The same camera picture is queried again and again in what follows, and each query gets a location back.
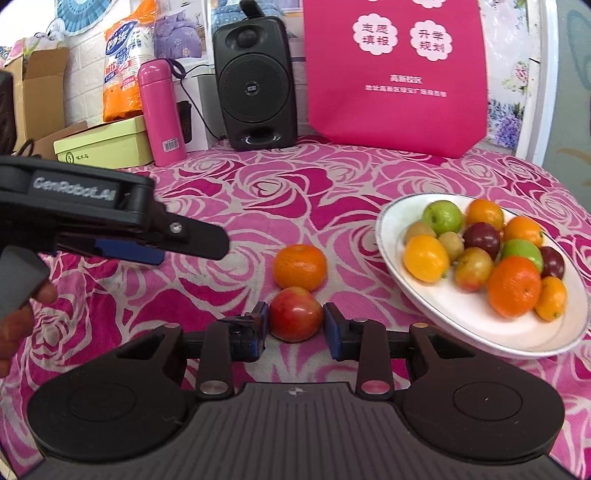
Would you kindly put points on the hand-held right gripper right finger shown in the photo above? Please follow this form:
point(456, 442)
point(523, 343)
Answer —
point(334, 332)

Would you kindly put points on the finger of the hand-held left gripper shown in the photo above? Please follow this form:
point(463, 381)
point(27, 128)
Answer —
point(129, 249)
point(203, 240)

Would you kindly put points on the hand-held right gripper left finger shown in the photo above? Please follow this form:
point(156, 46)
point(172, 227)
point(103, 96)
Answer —
point(258, 327)

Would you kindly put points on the red apple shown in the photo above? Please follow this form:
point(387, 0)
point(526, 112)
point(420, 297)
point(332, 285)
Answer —
point(295, 314)

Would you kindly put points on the tangerine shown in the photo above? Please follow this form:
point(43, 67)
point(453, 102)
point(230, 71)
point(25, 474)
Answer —
point(514, 286)
point(300, 266)

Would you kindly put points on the small yellow orange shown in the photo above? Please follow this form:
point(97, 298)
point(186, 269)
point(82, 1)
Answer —
point(425, 258)
point(550, 298)

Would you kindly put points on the white plate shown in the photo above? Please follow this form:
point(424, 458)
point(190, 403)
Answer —
point(461, 314)

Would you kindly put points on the red-green tomato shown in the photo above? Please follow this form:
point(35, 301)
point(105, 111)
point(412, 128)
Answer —
point(473, 269)

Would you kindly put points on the green apple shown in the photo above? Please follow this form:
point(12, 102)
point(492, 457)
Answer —
point(524, 251)
point(442, 217)

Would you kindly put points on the dark red plum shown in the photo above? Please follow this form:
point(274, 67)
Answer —
point(552, 262)
point(481, 240)

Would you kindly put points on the large orange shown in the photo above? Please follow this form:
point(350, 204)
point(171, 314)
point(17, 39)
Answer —
point(485, 214)
point(523, 231)

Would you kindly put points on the person's left hand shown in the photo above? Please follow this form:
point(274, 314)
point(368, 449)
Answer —
point(14, 332)

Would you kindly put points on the pale green box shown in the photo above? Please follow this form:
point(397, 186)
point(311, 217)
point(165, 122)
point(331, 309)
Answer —
point(106, 143)

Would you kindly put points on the pink rose tablecloth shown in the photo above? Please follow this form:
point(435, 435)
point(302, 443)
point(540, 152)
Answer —
point(277, 194)

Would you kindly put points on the cardboard box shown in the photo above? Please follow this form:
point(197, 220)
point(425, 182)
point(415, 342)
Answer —
point(46, 106)

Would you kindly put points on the orange paper cup pack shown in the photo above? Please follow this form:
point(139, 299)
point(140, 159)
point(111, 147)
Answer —
point(122, 92)

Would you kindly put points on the white carton box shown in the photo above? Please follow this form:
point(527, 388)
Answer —
point(205, 115)

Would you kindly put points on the pink thermos bottle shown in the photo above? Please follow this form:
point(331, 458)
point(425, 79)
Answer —
point(161, 115)

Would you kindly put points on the black speaker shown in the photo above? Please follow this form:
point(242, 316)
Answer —
point(254, 87)

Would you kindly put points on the blue paper fan decoration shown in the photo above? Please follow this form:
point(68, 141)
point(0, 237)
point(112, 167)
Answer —
point(78, 11)

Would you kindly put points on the purple bedding poster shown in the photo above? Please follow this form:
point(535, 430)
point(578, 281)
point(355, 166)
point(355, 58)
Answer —
point(178, 37)

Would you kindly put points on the magenta tote bag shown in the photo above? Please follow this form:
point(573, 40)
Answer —
point(397, 120)

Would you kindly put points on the blue bedding poster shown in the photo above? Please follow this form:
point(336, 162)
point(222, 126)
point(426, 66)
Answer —
point(231, 9)

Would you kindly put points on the black microphone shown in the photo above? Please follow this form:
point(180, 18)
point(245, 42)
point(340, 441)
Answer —
point(251, 8)

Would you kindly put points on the white door frame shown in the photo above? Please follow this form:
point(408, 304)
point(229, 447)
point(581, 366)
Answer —
point(538, 78)

